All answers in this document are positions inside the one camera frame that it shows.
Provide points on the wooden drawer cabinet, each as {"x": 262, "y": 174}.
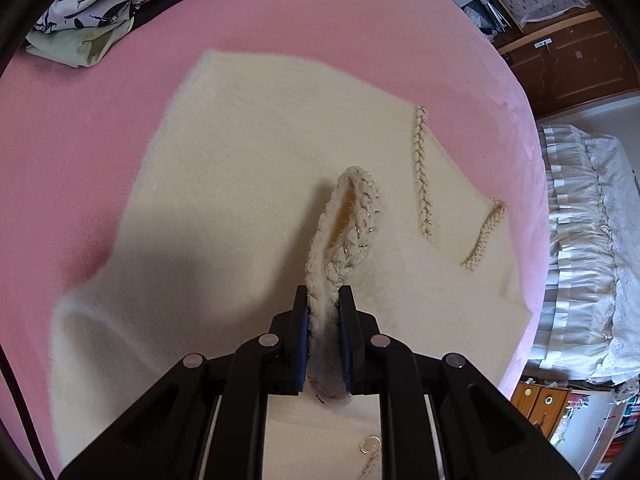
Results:
{"x": 540, "y": 405}

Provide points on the cluttered bookshelf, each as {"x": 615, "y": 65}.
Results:
{"x": 620, "y": 435}

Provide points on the white drying rack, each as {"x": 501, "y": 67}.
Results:
{"x": 492, "y": 10}

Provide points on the white fluffy braided-trim cardigan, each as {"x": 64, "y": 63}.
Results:
{"x": 225, "y": 185}

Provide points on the brown wooden door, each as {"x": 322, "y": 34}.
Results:
{"x": 575, "y": 65}

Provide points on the white ruffled furniture cover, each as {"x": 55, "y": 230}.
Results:
{"x": 580, "y": 260}

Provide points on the light green cloth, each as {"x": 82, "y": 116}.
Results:
{"x": 75, "y": 47}

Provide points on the pink bed blanket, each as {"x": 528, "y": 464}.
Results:
{"x": 325, "y": 20}

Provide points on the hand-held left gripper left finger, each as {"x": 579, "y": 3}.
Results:
{"x": 301, "y": 340}

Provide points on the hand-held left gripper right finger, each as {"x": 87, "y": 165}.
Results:
{"x": 345, "y": 345}

